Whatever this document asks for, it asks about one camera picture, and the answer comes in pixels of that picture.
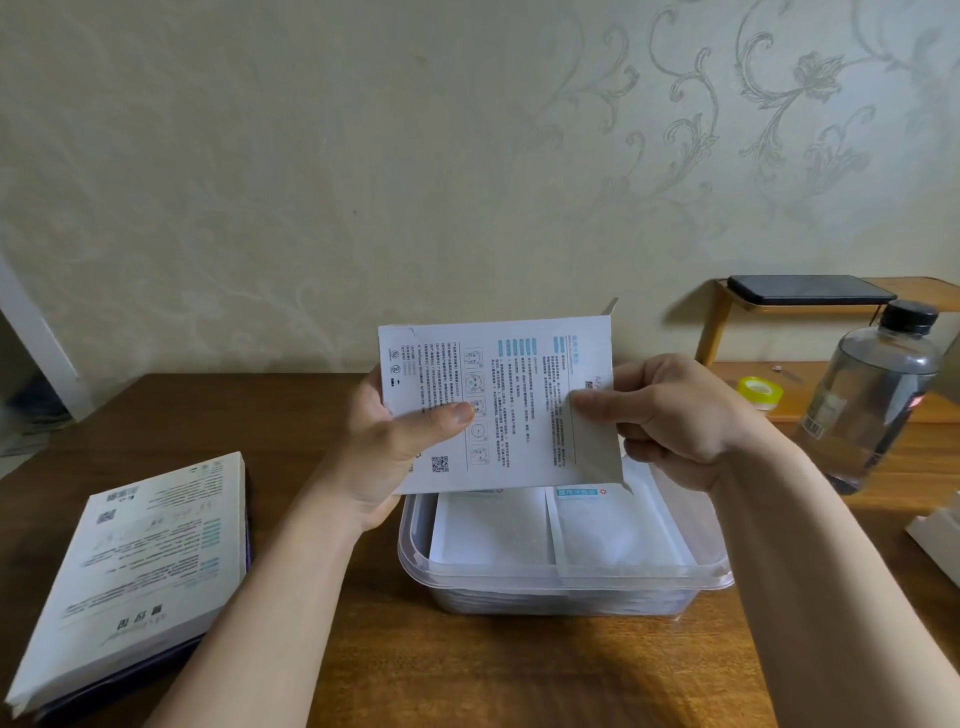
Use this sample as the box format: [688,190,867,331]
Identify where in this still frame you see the person's left hand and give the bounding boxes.
[322,365,476,535]

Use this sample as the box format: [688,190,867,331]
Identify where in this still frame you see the person's right hand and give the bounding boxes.
[569,353,796,493]

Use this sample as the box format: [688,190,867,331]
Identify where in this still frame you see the stack of white boxes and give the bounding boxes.
[377,298,625,496]
[3,451,253,721]
[905,491,960,590]

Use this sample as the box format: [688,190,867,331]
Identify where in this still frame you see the clear plastic container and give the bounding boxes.
[397,457,735,618]

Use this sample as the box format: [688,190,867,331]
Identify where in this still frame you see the person's left forearm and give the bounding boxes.
[146,479,399,728]

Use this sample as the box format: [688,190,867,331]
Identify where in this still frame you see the person's right forearm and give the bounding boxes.
[712,442,960,728]

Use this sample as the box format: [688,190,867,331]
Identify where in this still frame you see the yellow tape roll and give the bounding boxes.
[737,376,785,415]

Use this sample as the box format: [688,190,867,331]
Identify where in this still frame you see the black smartphone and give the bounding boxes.
[725,274,898,307]

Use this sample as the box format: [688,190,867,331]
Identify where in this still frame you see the clear bottle with black cap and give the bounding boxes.
[793,299,943,496]

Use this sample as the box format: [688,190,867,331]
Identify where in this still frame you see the small wooden desk shelf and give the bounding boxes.
[693,277,960,425]

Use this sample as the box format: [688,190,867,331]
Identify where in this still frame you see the dark blue bundle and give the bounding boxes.
[7,374,73,421]

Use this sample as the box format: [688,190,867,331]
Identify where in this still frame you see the white papers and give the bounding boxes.
[0,419,76,459]

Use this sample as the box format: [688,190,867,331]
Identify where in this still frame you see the white bookshelf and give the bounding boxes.
[0,254,95,425]

